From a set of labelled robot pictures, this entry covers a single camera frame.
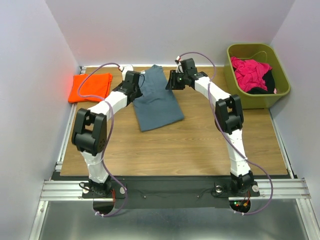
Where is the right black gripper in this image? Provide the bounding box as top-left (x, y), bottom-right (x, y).
top-left (164, 69), bottom-right (187, 90)

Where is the blue-grey t-shirt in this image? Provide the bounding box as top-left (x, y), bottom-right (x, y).
top-left (133, 64), bottom-right (185, 132)

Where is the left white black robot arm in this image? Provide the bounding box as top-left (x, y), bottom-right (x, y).
top-left (71, 70), bottom-right (143, 198)

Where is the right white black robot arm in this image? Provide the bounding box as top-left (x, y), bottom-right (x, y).
top-left (165, 56), bottom-right (254, 195)

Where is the folded orange t-shirt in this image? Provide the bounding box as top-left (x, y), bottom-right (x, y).
top-left (68, 73), bottom-right (113, 104)

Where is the crumpled pink t-shirt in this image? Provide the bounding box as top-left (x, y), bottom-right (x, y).
top-left (230, 56), bottom-right (272, 93)

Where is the olive green plastic bin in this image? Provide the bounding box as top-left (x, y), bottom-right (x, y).
top-left (224, 43), bottom-right (291, 109)

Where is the crumpled black t-shirt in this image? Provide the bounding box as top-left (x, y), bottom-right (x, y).
top-left (247, 70), bottom-right (277, 95)

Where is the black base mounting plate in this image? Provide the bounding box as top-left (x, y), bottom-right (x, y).
top-left (79, 175), bottom-right (260, 209)

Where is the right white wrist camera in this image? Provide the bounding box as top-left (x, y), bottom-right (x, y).
top-left (174, 55), bottom-right (184, 73)

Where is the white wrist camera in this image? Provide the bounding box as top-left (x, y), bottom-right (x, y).
top-left (118, 64), bottom-right (134, 80)
top-left (174, 55), bottom-right (184, 73)

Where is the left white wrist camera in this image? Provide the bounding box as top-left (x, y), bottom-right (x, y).
top-left (118, 64), bottom-right (134, 80)

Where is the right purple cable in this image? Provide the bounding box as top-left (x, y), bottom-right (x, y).
top-left (174, 51), bottom-right (275, 216)

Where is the aluminium extrusion rail frame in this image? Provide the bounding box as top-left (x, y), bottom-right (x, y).
top-left (28, 66), bottom-right (320, 240)

